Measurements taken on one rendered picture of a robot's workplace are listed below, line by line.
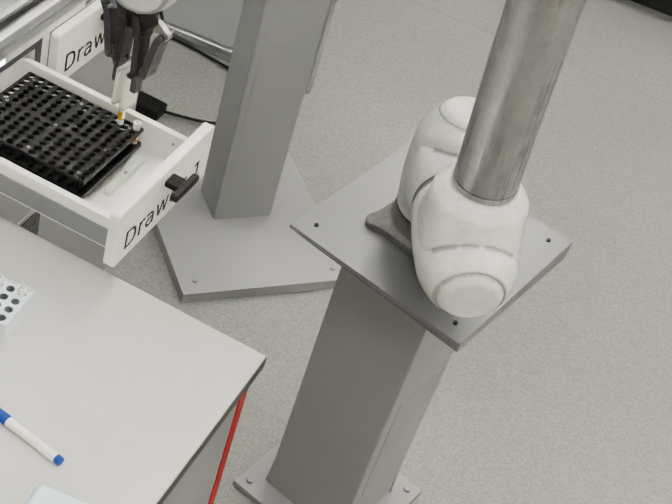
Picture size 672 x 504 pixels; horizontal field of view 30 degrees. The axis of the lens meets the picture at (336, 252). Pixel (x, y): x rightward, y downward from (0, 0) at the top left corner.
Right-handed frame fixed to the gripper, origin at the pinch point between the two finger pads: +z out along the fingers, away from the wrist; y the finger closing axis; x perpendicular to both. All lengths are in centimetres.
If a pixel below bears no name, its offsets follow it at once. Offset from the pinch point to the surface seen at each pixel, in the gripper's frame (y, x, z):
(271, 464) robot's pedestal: -31, -32, 99
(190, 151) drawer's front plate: -11.1, -4.5, 8.2
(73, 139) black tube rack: 4.1, 5.8, 10.5
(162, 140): -3.0, -8.2, 13.2
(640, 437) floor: -91, -106, 100
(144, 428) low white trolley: -36, 31, 24
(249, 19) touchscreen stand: 31, -85, 39
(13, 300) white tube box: -7.9, 29.5, 21.4
